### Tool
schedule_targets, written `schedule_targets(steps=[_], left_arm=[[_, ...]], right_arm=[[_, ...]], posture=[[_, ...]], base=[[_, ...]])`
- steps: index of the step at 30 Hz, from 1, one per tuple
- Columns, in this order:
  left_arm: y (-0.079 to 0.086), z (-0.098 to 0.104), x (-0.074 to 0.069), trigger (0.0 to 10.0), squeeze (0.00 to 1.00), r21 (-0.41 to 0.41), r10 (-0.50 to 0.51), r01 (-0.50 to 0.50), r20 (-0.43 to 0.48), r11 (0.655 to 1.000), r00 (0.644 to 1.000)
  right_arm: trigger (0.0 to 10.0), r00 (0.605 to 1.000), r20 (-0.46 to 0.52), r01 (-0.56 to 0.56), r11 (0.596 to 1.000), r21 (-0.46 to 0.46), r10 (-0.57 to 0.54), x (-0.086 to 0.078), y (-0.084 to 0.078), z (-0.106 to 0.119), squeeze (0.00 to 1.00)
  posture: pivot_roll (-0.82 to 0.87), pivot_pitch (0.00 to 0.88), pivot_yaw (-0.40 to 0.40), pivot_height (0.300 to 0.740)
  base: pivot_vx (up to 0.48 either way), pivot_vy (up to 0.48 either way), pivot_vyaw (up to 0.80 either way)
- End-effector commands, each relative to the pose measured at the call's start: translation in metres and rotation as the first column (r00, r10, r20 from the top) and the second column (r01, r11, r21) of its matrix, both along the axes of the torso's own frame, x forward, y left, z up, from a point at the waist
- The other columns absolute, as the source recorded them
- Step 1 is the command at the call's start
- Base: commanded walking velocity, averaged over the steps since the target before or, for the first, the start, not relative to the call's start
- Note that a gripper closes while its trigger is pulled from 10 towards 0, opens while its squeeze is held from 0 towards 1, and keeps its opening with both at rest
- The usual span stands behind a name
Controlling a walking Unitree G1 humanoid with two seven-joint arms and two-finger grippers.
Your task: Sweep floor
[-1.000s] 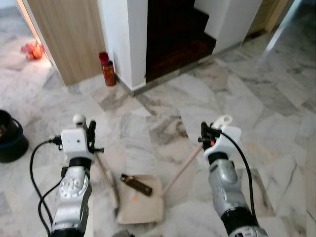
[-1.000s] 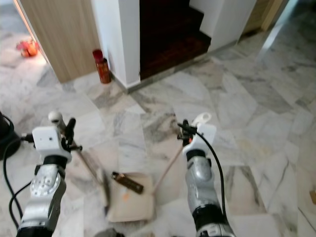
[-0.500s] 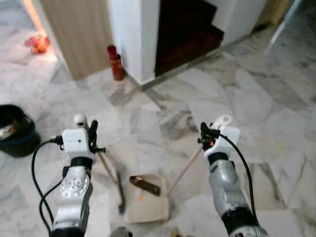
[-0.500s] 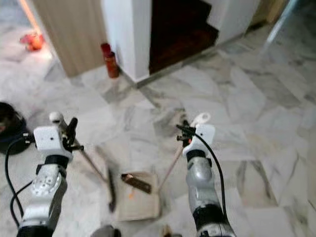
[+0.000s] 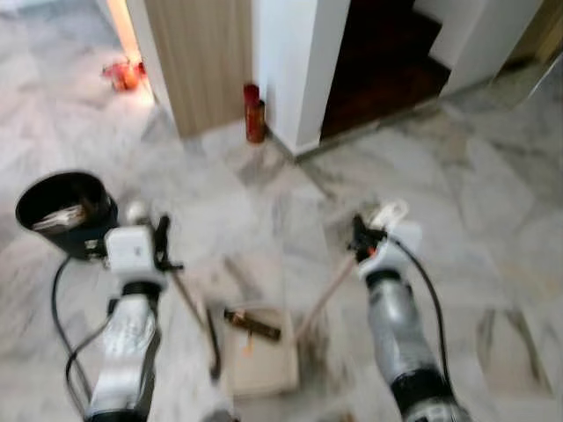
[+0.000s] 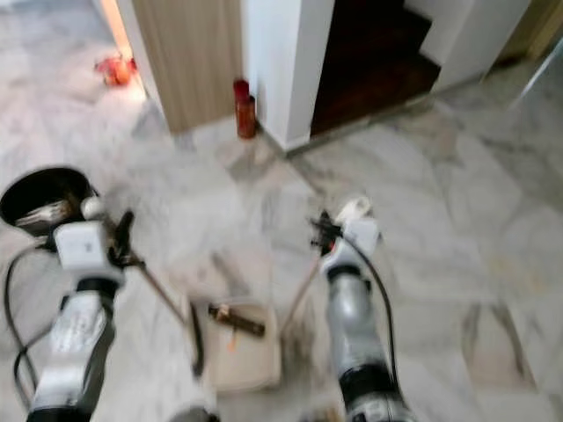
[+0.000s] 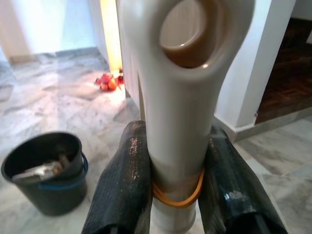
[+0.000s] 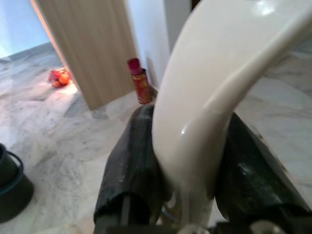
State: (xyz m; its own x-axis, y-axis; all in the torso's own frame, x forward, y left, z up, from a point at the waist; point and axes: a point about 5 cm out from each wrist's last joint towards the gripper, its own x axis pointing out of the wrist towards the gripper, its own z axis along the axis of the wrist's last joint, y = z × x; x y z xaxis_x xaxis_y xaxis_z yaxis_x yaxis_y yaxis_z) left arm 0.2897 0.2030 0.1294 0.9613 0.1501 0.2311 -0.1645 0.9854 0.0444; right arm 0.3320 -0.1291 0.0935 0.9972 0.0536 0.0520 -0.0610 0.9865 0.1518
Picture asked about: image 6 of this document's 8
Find beige hand broom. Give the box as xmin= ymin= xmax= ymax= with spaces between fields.
xmin=79 ymin=197 xmax=208 ymax=379

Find brown stick-shaped wrapper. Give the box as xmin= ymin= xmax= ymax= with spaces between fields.
xmin=208 ymin=302 xmax=267 ymax=338

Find beige long-handled dustpan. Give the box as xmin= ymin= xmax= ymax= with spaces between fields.
xmin=195 ymin=195 xmax=373 ymax=394

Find red orange floor ornament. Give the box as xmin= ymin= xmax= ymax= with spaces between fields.
xmin=94 ymin=55 xmax=138 ymax=87

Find crumpled wrapper trash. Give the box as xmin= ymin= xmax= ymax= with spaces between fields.
xmin=40 ymin=200 xmax=85 ymax=228

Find round black waste bin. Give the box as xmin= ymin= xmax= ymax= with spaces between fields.
xmin=0 ymin=165 xmax=99 ymax=240

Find red-brown spray can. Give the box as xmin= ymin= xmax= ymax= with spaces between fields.
xmin=233 ymin=77 xmax=258 ymax=140

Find dark brown wooden stair step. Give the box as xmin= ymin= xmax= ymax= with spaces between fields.
xmin=311 ymin=0 xmax=442 ymax=137

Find grey robot left foot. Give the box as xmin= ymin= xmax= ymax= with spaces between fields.
xmin=172 ymin=406 xmax=217 ymax=422

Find light wooden door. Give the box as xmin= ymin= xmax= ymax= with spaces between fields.
xmin=132 ymin=0 xmax=245 ymax=135

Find light wooden cabinet panel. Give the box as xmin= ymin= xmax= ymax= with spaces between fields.
xmin=497 ymin=0 xmax=563 ymax=62

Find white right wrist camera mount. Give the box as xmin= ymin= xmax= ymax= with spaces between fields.
xmin=319 ymin=215 xmax=381 ymax=273

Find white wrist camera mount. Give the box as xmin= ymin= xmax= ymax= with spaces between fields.
xmin=53 ymin=222 xmax=113 ymax=284
xmin=319 ymin=215 xmax=381 ymax=273

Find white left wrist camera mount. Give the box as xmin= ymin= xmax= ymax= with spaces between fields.
xmin=53 ymin=222 xmax=113 ymax=284

